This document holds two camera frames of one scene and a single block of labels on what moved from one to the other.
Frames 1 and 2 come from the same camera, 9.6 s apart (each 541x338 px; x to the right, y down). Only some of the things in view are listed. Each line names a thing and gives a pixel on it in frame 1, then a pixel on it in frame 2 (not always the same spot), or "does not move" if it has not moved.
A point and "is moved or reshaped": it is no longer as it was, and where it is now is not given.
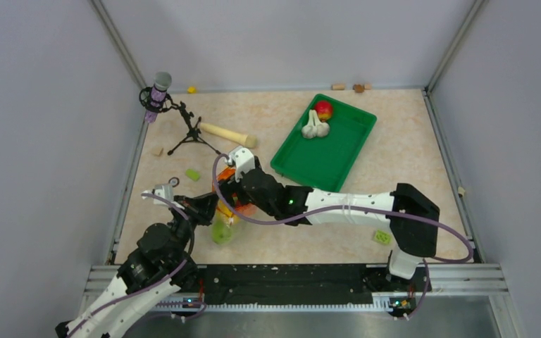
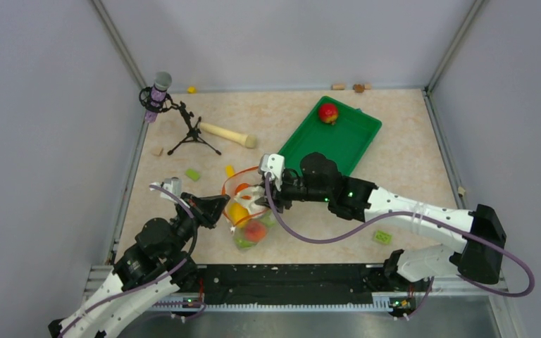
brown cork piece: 358,88 does not move
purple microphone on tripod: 156,99 does not move
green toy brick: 382,236 does not move
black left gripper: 202,208 does not move
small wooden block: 156,151 does not move
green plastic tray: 325,162 does not move
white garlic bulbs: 315,127 is moved or reshaped
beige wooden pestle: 248,140 does not move
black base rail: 283,284 does not move
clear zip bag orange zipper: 231,214 is moved or reshaped
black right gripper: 230,187 to 279,198
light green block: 192,174 does not move
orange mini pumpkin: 226,174 is moved or reshaped
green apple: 221,232 to 243,243
